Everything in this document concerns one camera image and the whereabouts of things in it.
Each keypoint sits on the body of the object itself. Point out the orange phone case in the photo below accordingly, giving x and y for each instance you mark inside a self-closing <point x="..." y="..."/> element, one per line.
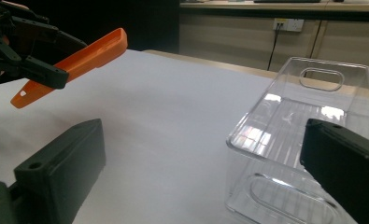
<point x="88" y="57"/>

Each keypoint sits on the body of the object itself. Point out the black curtain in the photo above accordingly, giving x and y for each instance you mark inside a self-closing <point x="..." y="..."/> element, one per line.
<point x="126" y="18"/>

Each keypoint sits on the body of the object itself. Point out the clear plastic storage bin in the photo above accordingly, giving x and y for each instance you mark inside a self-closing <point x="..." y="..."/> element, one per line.
<point x="281" y="124"/>

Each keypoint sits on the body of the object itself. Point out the white wall outlet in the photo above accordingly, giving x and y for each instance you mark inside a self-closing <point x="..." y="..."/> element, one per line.
<point x="288" y="25"/>

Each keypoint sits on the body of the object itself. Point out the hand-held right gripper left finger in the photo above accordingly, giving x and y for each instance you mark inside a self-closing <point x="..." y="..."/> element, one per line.
<point x="63" y="168"/>

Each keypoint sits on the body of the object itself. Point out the black horizontal bar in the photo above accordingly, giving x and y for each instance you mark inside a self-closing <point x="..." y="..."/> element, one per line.
<point x="250" y="12"/>

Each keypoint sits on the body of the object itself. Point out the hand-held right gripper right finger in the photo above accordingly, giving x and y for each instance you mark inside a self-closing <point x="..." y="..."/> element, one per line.
<point x="344" y="168"/>

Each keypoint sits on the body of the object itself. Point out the white table cover sheet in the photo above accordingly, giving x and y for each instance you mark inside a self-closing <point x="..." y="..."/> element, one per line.
<point x="160" y="124"/>

